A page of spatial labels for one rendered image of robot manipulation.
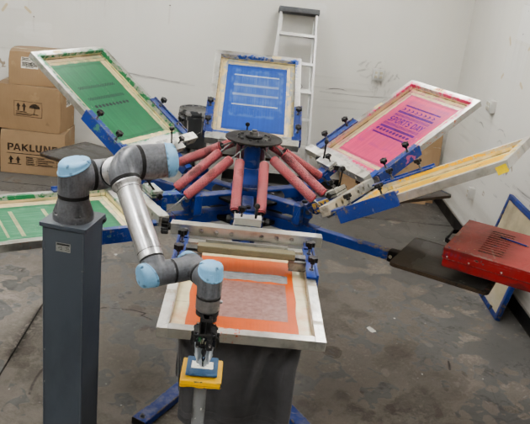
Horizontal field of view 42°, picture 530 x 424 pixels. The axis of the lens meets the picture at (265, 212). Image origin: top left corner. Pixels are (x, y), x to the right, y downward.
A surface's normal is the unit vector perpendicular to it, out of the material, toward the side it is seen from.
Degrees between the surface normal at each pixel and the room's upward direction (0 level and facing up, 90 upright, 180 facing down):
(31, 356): 0
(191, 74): 90
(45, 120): 91
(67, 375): 90
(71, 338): 90
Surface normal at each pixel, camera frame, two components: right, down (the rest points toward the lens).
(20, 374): 0.11, -0.93
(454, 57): 0.01, 0.35
